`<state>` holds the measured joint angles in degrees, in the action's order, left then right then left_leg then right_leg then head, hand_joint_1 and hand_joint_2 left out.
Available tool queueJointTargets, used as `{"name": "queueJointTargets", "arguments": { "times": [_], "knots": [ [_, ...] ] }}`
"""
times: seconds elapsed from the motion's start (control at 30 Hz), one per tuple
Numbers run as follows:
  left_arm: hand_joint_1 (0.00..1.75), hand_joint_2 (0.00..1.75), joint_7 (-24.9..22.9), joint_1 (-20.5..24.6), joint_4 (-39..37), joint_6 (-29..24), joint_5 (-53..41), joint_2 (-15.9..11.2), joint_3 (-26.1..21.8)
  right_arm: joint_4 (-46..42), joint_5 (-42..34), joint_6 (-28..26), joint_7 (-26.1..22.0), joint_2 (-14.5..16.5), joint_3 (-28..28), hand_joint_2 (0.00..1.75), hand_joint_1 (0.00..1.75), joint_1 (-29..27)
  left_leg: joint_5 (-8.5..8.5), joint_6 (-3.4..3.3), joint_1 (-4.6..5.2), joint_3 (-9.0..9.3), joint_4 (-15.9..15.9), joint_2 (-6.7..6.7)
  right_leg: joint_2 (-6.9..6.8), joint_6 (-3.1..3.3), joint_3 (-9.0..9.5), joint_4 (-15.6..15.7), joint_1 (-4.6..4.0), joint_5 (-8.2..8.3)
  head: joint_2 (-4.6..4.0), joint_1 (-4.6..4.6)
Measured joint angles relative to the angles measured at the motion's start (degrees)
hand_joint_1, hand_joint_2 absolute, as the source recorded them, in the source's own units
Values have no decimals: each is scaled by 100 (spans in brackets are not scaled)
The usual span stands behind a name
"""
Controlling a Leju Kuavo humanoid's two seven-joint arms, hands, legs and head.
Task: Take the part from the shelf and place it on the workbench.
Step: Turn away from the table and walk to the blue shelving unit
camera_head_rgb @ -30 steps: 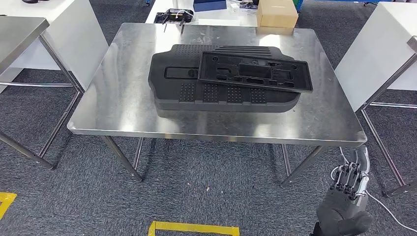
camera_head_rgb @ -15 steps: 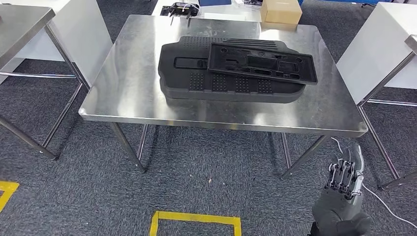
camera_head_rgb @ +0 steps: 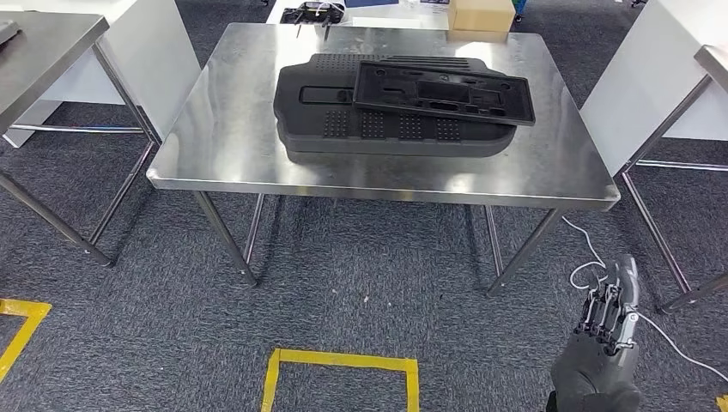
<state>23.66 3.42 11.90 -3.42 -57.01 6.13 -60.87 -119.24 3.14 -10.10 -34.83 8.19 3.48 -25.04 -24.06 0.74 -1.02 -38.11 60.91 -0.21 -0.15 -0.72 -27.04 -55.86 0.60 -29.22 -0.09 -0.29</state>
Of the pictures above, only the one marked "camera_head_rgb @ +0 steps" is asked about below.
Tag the black plastic plate frame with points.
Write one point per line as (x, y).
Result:
(370, 85)

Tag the brown cardboard box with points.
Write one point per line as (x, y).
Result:
(480, 14)

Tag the white panel board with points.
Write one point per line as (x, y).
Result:
(643, 85)
(148, 45)

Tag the large black moulded panel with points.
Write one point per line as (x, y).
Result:
(307, 131)

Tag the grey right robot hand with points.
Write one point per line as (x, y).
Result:
(591, 375)

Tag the white flat box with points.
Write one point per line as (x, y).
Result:
(381, 23)

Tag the white table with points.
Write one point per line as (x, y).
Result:
(426, 23)

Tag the black handheld controller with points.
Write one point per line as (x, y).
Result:
(313, 12)

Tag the yellow floor tape square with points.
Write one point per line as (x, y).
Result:
(341, 358)
(722, 405)
(23, 308)

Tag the stainless steel workbench table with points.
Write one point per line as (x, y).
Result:
(227, 142)

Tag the printed paper sheets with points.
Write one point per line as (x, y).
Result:
(435, 6)

